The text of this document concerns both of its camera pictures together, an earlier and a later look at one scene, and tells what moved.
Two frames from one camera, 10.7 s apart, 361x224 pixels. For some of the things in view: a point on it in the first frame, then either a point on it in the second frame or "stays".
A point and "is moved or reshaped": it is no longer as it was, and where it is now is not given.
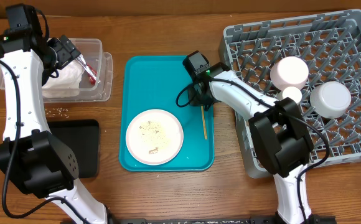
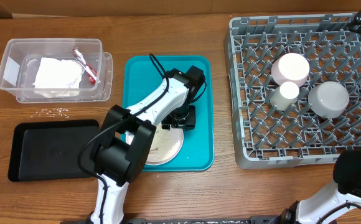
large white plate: [154, 137] stays
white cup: [290, 91] is moved or reshaped
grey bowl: [330, 99] stays
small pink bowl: [288, 71] is moved or reshaped
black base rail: [315, 219] stays
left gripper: [65, 50] to [190, 121]
